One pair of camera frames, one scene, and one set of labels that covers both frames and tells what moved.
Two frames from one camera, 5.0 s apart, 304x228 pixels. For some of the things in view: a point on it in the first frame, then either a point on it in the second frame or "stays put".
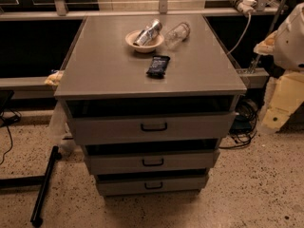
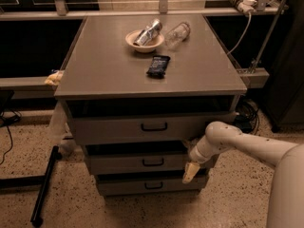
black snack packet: [158, 66] stays put
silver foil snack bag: [148, 34] stays put
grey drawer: [146, 127] stays put
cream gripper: [290, 47] to [197, 157]
